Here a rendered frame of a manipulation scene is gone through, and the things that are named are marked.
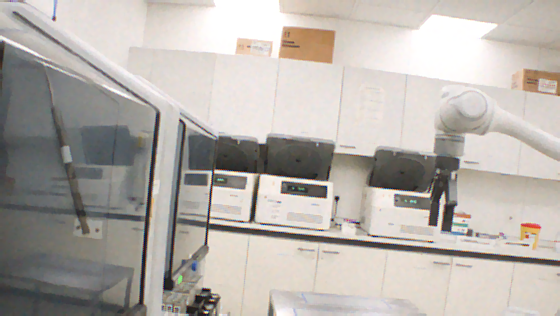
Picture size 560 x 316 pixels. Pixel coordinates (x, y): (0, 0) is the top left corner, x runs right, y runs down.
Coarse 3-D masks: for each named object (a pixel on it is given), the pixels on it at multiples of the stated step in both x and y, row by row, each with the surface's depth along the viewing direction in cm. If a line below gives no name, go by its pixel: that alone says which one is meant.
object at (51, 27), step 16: (32, 16) 100; (48, 32) 100; (64, 32) 101; (80, 48) 100; (96, 64) 100; (112, 64) 101; (128, 80) 100; (144, 96) 100; (160, 96) 109; (160, 128) 107; (160, 144) 109; (160, 160) 110
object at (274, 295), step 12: (276, 300) 186; (288, 300) 187; (300, 300) 189; (312, 300) 191; (324, 300) 193; (336, 300) 195; (348, 300) 196; (360, 300) 198; (372, 300) 200; (384, 300) 201; (396, 300) 203; (276, 312) 170; (288, 312) 171; (300, 312) 172; (312, 312) 174; (324, 312) 175; (336, 312) 177; (348, 312) 178; (360, 312) 179; (372, 312) 181; (384, 312) 182; (396, 312) 184; (408, 312) 185; (420, 312) 186
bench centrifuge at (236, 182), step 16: (224, 144) 383; (240, 144) 381; (256, 144) 377; (224, 160) 404; (240, 160) 401; (256, 160) 391; (224, 176) 368; (240, 176) 368; (256, 176) 387; (224, 192) 364; (240, 192) 363; (256, 192) 403; (224, 208) 365; (240, 208) 363
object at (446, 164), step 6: (438, 156) 139; (444, 156) 137; (450, 156) 137; (438, 162) 139; (444, 162) 137; (450, 162) 137; (456, 162) 137; (438, 168) 139; (444, 168) 138; (450, 168) 137; (456, 168) 137; (444, 174) 138; (444, 180) 138
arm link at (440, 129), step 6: (450, 84) 136; (456, 84) 136; (444, 90) 137; (450, 90) 135; (438, 96) 139; (444, 96) 136; (438, 102) 137; (438, 108) 136; (438, 114) 135; (438, 120) 136; (438, 126) 137; (444, 126) 134; (438, 132) 138; (444, 132) 136; (450, 132) 135; (456, 132) 134; (462, 132) 135
